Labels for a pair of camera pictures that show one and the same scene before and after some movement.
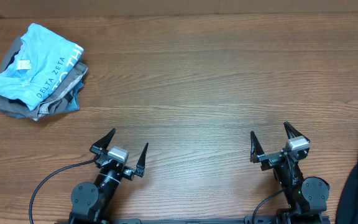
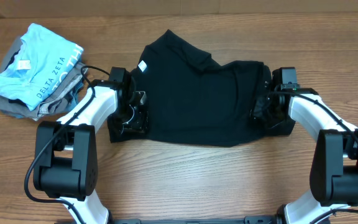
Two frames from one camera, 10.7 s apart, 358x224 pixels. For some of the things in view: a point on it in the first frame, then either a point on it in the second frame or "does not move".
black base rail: x=189 y=221 does not move
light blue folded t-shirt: x=44 y=63 does not move
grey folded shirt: x=66 y=98 does not move
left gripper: x=128 y=172 to x=140 y=122
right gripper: x=258 y=155 to x=257 y=113
